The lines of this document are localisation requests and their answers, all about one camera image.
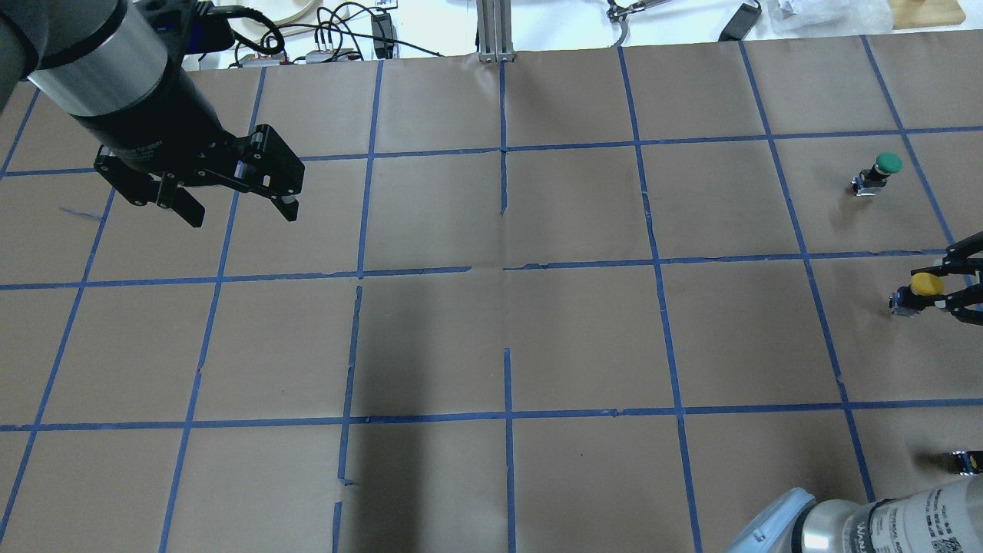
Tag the white power strip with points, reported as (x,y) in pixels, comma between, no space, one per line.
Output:
(283,59)

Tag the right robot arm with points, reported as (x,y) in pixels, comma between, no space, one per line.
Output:
(946,518)

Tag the black power adapter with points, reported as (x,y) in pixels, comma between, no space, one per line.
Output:
(383,35)

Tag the wooden board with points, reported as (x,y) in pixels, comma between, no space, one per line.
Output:
(926,14)

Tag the small black yellow switch block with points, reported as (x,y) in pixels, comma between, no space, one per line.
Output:
(967,461)

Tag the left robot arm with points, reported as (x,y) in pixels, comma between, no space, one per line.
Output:
(116,68)

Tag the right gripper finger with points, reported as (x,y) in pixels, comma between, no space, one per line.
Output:
(959,308)
(960,258)

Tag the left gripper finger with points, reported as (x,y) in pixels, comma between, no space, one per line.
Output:
(270,169)
(174,197)

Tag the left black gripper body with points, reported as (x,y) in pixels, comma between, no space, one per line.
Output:
(157,123)

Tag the aluminium frame post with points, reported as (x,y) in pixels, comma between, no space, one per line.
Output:
(494,32)

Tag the yellow push button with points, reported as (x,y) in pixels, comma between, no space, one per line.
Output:
(922,292)

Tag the green push button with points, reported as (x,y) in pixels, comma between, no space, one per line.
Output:
(871,181)

